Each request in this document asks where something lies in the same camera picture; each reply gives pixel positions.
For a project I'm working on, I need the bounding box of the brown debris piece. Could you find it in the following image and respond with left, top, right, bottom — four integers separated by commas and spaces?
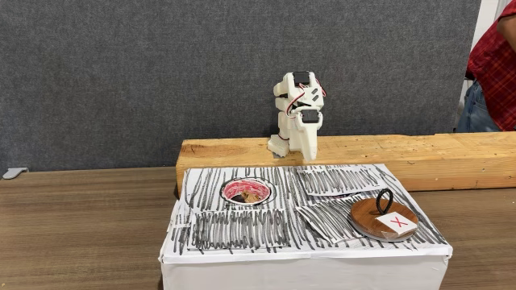
240, 190, 264, 204

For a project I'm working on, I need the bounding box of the scribbled paper sheet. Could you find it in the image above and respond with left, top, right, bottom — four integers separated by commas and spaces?
296, 164, 385, 197
296, 194, 364, 244
188, 208, 292, 251

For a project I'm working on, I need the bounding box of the white label with red X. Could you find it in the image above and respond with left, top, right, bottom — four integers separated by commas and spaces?
375, 211, 418, 236

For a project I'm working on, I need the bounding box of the thick wooden beam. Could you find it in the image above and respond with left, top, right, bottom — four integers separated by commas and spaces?
176, 131, 516, 198

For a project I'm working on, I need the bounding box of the white box with black scribbles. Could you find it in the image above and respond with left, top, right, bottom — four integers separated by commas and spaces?
158, 163, 454, 290

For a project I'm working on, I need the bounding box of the felt partition panel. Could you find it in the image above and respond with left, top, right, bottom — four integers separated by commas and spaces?
0, 0, 483, 174

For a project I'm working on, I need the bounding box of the person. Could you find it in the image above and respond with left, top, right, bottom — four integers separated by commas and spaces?
455, 0, 516, 133

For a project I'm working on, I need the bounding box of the small grey plastic piece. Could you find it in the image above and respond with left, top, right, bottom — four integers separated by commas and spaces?
2, 167, 30, 180

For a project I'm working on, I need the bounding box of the red white servo cable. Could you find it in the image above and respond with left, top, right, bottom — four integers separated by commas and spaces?
285, 79, 327, 119

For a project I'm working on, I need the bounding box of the round wooden lid black ring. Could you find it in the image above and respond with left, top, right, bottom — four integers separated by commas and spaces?
349, 188, 420, 242

